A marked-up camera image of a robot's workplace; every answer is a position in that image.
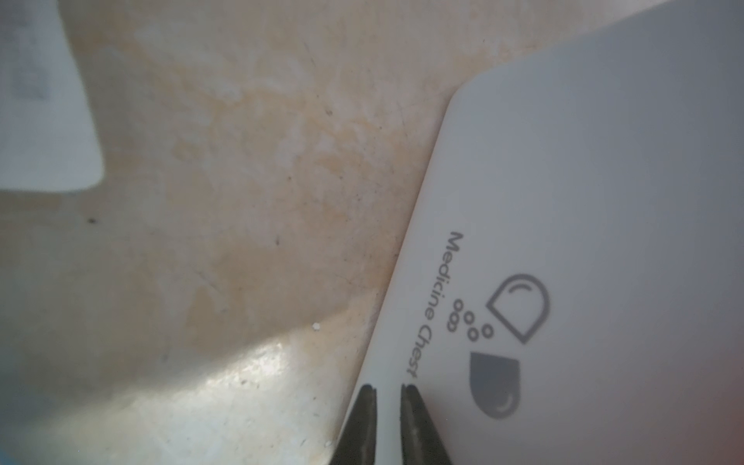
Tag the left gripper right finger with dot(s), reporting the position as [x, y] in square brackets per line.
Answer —
[421, 443]

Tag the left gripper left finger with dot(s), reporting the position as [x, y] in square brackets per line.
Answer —
[357, 442]

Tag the gauze packet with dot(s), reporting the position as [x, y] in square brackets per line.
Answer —
[49, 142]

